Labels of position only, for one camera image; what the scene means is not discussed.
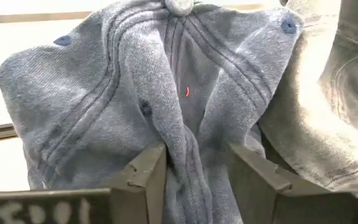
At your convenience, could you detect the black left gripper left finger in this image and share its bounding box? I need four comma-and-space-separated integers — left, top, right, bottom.
0, 141, 167, 224

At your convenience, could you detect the grey denim baseball cap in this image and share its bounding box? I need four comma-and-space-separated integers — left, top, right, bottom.
258, 0, 358, 192

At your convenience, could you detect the blue denim baseball cap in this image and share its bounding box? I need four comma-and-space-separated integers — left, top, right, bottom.
0, 0, 304, 224

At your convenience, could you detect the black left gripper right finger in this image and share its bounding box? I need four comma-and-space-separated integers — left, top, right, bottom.
228, 142, 358, 224

